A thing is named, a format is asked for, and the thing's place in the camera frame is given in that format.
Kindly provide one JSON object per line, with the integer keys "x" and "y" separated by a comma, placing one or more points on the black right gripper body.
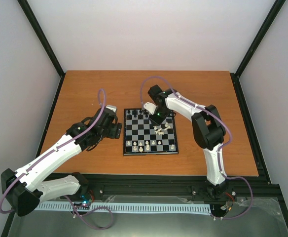
{"x": 163, "y": 113}

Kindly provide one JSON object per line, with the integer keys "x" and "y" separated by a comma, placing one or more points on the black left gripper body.
{"x": 114, "y": 134}

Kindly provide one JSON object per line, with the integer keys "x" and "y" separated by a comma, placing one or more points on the black silver chess board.
{"x": 138, "y": 127}

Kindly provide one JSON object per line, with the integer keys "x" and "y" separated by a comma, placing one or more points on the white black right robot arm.
{"x": 208, "y": 131}

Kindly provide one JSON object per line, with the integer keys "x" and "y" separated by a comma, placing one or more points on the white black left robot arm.
{"x": 26, "y": 187}

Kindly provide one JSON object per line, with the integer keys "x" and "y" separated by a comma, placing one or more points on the small electronics board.
{"x": 87, "y": 199}

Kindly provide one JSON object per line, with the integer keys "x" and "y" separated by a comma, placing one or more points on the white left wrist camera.
{"x": 111, "y": 107}

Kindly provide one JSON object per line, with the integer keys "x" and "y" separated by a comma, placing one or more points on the light blue slotted cable duct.
{"x": 145, "y": 208}

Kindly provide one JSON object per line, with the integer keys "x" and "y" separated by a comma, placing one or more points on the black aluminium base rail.
{"x": 192, "y": 188}

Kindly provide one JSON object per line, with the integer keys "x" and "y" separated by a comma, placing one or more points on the left black frame post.
{"x": 26, "y": 8}

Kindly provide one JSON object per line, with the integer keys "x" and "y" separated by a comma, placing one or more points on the black frame post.
{"x": 268, "y": 21}
{"x": 26, "y": 8}

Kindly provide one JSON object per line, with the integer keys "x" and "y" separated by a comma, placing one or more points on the right black frame post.
{"x": 268, "y": 21}

